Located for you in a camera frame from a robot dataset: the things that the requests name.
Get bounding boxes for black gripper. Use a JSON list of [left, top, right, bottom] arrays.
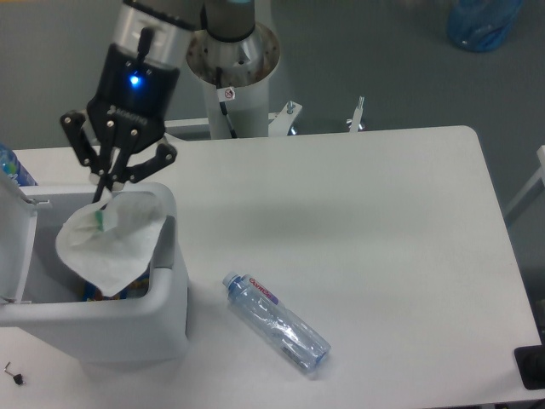
[[60, 43, 180, 203]]

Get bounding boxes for white wrapper bag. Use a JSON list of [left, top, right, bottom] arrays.
[[55, 192, 167, 297]]

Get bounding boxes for clear plastic water bottle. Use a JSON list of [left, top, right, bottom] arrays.
[[222, 273, 331, 374]]

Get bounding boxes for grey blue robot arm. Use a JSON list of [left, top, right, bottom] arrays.
[[60, 1, 255, 202]]

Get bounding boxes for white plastic trash can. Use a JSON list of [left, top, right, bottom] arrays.
[[1, 176, 188, 362]]

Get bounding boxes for blue labelled bottle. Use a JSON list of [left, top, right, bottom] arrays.
[[1, 144, 38, 187]]

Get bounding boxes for blue yellow snack packet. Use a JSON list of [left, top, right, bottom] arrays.
[[81, 273, 150, 302]]

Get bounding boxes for white base strut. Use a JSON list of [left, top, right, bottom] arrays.
[[165, 101, 302, 140]]

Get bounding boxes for small hex key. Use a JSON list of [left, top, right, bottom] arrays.
[[3, 362, 14, 377]]

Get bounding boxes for blue plastic bag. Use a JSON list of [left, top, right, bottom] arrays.
[[446, 0, 524, 53]]

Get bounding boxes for black device at edge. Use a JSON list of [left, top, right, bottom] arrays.
[[513, 345, 544, 390]]

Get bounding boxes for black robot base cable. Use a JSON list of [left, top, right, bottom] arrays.
[[215, 66, 238, 139]]

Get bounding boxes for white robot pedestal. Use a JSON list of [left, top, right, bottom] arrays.
[[186, 22, 280, 140]]

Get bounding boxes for white frame at right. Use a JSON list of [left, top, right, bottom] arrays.
[[503, 146, 544, 227]]

